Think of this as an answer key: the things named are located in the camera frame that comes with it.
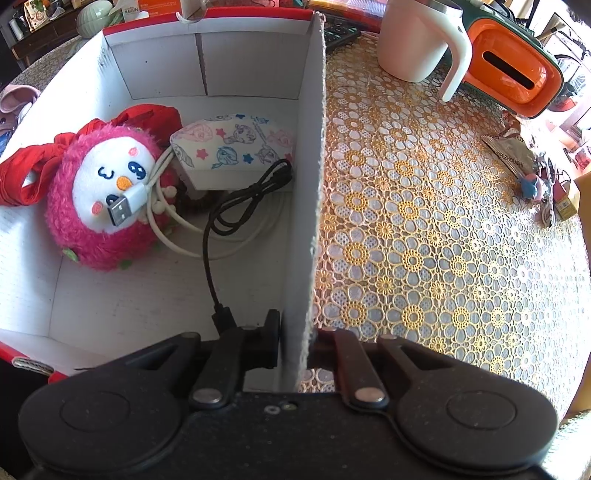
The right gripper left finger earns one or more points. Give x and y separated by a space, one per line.
261 345

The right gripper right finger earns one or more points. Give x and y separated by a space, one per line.
321 350

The red and white cardboard box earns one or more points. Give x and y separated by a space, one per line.
167 166

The pink fleece hat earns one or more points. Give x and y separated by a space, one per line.
15 102

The patterned face mask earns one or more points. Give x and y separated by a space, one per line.
230 152

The pink plush toy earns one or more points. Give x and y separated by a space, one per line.
92 176

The small toys pile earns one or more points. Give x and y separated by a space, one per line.
538 165

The red cloth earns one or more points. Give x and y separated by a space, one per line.
27 174

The orange green tissue box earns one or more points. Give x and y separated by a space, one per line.
508 63

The orange white carton box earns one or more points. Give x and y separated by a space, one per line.
139 9

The green stacked bowls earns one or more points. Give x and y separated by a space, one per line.
93 18

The pink mug with handle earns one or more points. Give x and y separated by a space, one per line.
414 37

